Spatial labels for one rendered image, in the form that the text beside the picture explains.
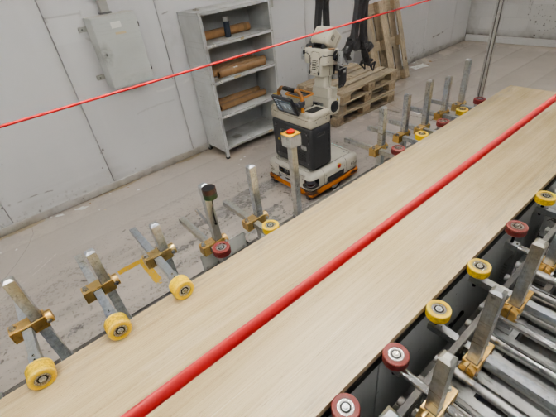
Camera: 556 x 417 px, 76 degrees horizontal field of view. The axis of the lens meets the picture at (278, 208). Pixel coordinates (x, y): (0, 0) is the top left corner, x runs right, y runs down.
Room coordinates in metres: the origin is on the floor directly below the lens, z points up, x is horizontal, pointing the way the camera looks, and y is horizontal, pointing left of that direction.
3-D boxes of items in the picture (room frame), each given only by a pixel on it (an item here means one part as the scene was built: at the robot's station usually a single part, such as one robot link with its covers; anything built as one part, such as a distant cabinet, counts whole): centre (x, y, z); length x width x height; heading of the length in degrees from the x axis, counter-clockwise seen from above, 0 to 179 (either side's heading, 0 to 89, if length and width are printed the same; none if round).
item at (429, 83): (2.35, -1.12, 0.90); 0.04 x 0.04 x 0.48; 36
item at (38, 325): (0.88, 0.93, 0.95); 0.14 x 0.06 x 0.05; 126
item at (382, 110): (2.06, -0.71, 0.88); 0.04 x 0.04 x 0.48; 36
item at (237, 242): (1.37, 0.29, 0.75); 0.26 x 0.01 x 0.10; 126
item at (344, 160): (3.17, -0.41, 0.16); 0.67 x 0.64 x 0.25; 125
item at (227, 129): (4.31, 0.28, 0.78); 0.90 x 0.45 x 1.55; 126
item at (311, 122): (3.11, -0.33, 0.59); 0.55 x 0.34 x 0.83; 35
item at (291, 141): (1.63, -0.11, 1.18); 0.07 x 0.07 x 0.08; 36
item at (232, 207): (1.49, 0.16, 0.84); 0.43 x 0.03 x 0.04; 36
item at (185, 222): (1.38, 0.39, 0.84); 0.43 x 0.03 x 0.04; 36
